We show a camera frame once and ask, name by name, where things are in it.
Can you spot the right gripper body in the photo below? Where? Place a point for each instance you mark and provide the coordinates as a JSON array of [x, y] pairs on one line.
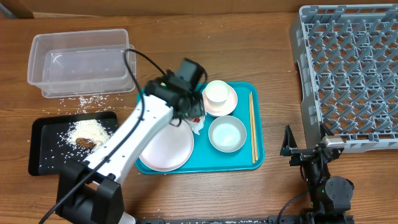
[[311, 168]]

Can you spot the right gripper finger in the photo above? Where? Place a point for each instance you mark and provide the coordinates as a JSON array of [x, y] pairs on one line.
[[289, 143], [324, 130]]

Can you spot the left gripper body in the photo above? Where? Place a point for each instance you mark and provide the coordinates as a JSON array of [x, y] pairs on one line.
[[196, 107]]

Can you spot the white cup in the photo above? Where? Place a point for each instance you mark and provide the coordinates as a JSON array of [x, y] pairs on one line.
[[217, 92]]

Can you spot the red snack wrapper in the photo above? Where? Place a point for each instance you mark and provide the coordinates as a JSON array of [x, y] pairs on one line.
[[194, 120]]

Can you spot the white napkin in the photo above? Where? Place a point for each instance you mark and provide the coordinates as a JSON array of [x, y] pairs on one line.
[[196, 127]]

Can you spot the grey bowl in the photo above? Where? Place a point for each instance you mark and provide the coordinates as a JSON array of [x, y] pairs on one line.
[[227, 134]]

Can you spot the large white plate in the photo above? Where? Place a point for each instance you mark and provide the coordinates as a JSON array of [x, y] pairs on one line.
[[170, 148]]

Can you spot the pile of white rice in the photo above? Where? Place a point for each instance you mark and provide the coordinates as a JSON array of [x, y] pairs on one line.
[[91, 129]]

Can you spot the brown food scrap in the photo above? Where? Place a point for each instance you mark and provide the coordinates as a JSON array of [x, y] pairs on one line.
[[85, 143]]

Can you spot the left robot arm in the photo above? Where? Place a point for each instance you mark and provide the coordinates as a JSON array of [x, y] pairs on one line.
[[90, 191]]

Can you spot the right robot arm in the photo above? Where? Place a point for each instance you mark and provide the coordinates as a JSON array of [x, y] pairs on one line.
[[330, 197]]

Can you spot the grey dishwasher rack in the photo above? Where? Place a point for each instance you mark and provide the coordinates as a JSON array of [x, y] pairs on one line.
[[347, 61]]

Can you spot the small white saucer bowl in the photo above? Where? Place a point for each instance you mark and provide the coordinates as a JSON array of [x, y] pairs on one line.
[[222, 110]]

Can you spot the left wooden chopstick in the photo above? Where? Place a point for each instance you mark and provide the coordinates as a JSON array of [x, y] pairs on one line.
[[252, 129]]

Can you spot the wooden chopstick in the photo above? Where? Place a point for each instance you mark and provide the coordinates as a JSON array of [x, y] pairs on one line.
[[252, 129], [254, 126]]

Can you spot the right wooden chopstick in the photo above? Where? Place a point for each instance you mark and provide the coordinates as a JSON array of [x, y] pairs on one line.
[[254, 126]]

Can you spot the teal serving tray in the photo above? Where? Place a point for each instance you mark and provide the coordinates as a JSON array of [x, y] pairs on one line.
[[205, 158]]

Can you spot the clear plastic bin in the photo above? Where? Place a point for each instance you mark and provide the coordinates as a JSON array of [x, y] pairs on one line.
[[90, 62]]

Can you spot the black tray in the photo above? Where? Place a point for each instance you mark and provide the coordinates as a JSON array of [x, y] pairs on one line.
[[50, 146]]

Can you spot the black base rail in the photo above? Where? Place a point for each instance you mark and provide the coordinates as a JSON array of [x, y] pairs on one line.
[[211, 221]]

